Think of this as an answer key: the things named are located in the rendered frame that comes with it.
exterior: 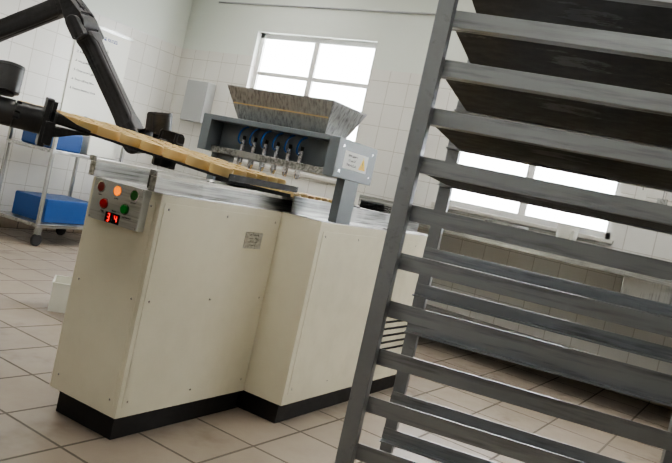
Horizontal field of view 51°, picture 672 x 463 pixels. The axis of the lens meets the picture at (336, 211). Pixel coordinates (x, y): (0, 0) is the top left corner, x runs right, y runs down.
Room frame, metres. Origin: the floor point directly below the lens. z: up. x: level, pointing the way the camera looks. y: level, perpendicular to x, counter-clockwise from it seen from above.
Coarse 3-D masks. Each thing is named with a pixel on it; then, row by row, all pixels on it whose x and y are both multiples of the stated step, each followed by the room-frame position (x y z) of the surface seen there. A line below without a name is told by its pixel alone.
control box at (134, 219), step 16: (96, 192) 2.36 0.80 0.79; (112, 192) 2.33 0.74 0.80; (128, 192) 2.29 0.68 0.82; (144, 192) 2.26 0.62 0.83; (96, 208) 2.36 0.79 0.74; (112, 208) 2.32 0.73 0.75; (128, 208) 2.28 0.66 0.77; (144, 208) 2.27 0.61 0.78; (128, 224) 2.27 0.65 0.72; (144, 224) 2.28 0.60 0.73
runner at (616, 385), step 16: (432, 336) 1.67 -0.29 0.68; (448, 336) 1.66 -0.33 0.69; (480, 352) 1.61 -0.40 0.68; (496, 352) 1.62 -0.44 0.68; (512, 352) 1.61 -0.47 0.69; (544, 368) 1.59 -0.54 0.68; (560, 368) 1.58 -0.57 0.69; (576, 368) 1.57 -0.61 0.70; (592, 384) 1.54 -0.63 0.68; (608, 384) 1.55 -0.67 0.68; (624, 384) 1.54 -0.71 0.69; (656, 400) 1.50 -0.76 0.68
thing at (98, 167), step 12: (96, 156) 2.38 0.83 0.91; (96, 168) 2.39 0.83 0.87; (108, 168) 2.43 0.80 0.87; (120, 168) 2.47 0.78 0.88; (132, 168) 2.52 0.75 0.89; (144, 168) 2.57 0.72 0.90; (132, 180) 2.53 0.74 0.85; (144, 180) 2.58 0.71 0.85; (204, 180) 2.86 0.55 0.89; (264, 192) 3.22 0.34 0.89
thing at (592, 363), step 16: (400, 304) 1.27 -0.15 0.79; (416, 320) 1.26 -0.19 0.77; (432, 320) 1.25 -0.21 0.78; (448, 320) 1.25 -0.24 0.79; (464, 320) 1.24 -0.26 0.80; (464, 336) 1.24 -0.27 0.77; (480, 336) 1.23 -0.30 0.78; (496, 336) 1.22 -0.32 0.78; (512, 336) 1.21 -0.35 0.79; (528, 352) 1.20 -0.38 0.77; (544, 352) 1.20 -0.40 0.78; (560, 352) 1.19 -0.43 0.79; (576, 352) 1.18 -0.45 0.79; (592, 368) 1.17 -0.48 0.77; (608, 368) 1.17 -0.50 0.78; (624, 368) 1.16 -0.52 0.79; (640, 368) 1.15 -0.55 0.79; (640, 384) 1.15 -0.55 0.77; (656, 384) 1.14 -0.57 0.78
